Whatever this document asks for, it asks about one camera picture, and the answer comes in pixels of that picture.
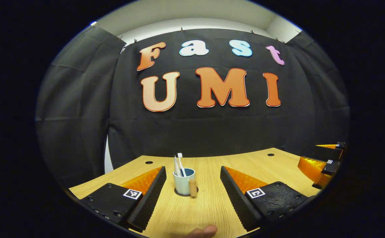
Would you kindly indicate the wooden desktop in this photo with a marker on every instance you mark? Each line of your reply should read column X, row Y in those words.
column 209, row 205

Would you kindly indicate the light blue cup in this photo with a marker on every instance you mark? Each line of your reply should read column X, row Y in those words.
column 181, row 185

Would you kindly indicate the white toothpaste tube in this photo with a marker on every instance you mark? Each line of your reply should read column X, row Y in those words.
column 176, row 167

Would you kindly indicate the white toothbrush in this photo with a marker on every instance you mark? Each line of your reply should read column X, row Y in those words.
column 180, row 162

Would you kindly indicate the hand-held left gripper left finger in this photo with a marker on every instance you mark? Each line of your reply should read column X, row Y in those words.
column 149, row 201

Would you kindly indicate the dark brown round coaster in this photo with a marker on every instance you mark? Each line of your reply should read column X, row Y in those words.
column 186, row 195

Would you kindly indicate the black backdrop cloth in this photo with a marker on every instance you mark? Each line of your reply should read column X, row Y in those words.
column 212, row 132

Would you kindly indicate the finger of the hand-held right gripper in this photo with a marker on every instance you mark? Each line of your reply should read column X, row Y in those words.
column 328, row 152
column 326, row 167

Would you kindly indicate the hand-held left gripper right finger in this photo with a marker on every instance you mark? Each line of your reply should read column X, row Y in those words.
column 237, row 198

